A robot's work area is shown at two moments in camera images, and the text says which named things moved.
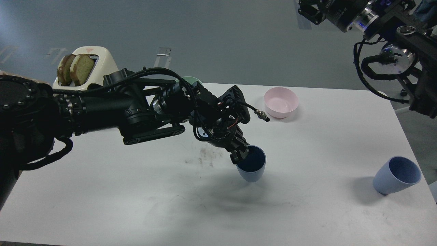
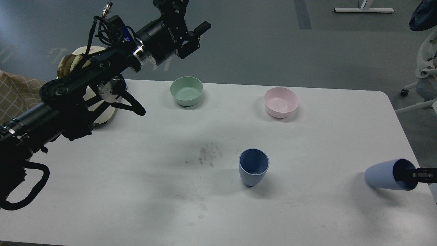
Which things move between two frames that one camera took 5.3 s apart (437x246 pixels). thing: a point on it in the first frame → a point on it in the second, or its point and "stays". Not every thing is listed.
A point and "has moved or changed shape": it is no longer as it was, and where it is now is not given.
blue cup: x=396 y=174 has moved or changed shape
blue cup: x=252 y=168 stays
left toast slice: x=63 y=73 stays
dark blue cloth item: x=426 y=13 stays
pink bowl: x=280 y=102 stays
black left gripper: x=220 y=119 → x=160 y=38
